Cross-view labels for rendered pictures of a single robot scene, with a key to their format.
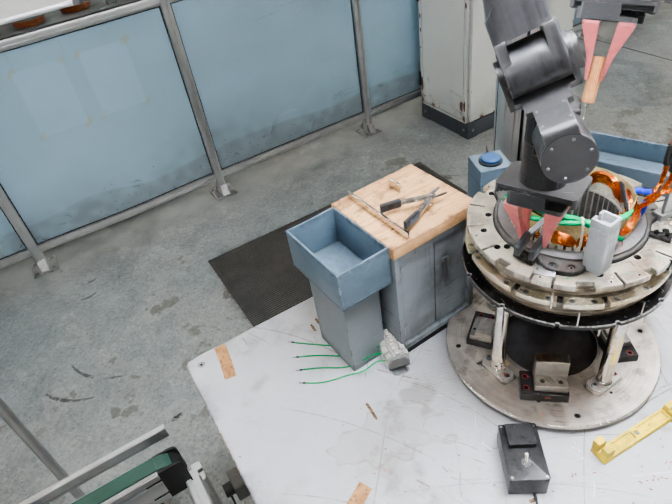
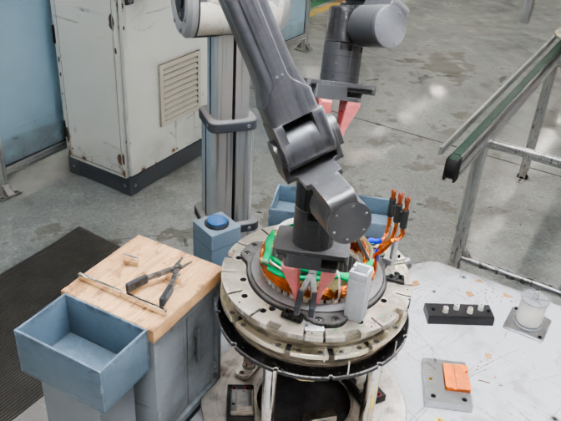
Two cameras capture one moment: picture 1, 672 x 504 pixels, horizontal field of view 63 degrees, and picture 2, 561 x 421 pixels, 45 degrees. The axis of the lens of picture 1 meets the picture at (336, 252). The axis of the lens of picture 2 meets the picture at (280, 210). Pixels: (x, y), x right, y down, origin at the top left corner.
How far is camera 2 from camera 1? 0.24 m
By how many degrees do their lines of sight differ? 30
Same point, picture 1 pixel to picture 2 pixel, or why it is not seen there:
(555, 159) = (340, 224)
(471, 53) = (126, 101)
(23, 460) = not seen: outside the picture
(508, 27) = (285, 113)
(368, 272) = (128, 361)
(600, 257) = (360, 305)
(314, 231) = (45, 325)
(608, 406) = not seen: outside the picture
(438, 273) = (190, 350)
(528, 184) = (304, 246)
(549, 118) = (330, 189)
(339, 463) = not seen: outside the picture
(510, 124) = (223, 184)
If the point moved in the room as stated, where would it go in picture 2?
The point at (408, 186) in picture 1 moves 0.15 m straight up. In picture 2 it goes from (144, 259) to (140, 185)
